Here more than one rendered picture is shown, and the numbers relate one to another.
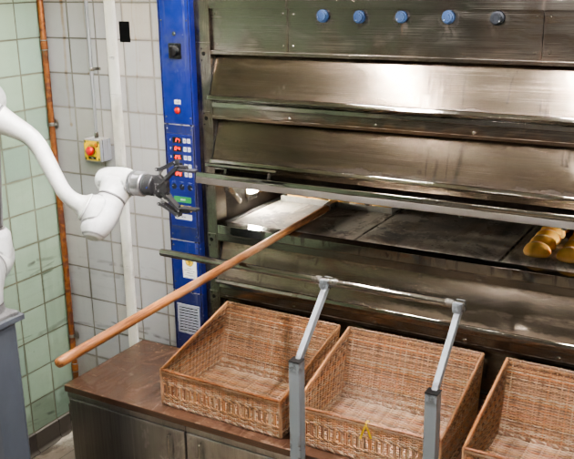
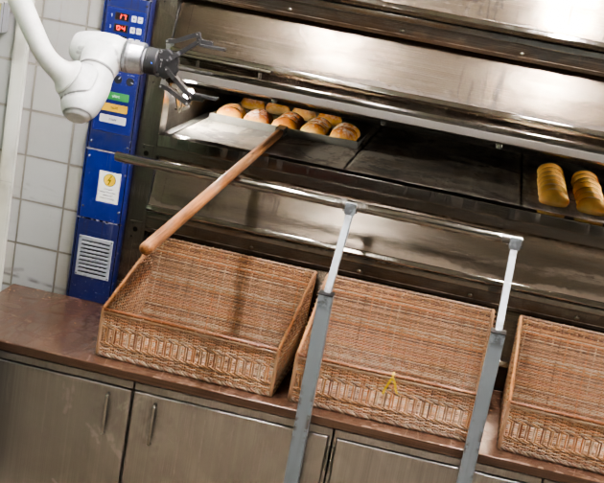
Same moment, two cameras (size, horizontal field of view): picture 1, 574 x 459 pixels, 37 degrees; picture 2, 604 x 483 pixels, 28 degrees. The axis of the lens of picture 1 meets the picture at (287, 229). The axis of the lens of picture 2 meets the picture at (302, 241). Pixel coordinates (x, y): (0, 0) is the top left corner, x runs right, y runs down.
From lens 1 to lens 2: 1.32 m
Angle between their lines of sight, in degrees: 21
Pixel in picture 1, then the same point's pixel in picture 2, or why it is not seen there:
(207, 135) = (166, 15)
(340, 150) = (351, 56)
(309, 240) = (289, 164)
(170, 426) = (111, 383)
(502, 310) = (521, 261)
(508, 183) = (555, 115)
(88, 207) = (80, 77)
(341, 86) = not seen: outside the picture
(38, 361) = not seen: outside the picture
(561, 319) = (587, 273)
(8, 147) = not seen: outside the picture
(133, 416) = (52, 371)
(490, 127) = (543, 50)
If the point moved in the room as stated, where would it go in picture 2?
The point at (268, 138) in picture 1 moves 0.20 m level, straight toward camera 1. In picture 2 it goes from (253, 31) to (274, 40)
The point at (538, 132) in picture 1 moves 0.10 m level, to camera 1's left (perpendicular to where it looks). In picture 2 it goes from (595, 61) to (567, 57)
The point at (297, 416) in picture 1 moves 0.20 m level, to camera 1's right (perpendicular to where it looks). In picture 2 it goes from (316, 363) to (382, 365)
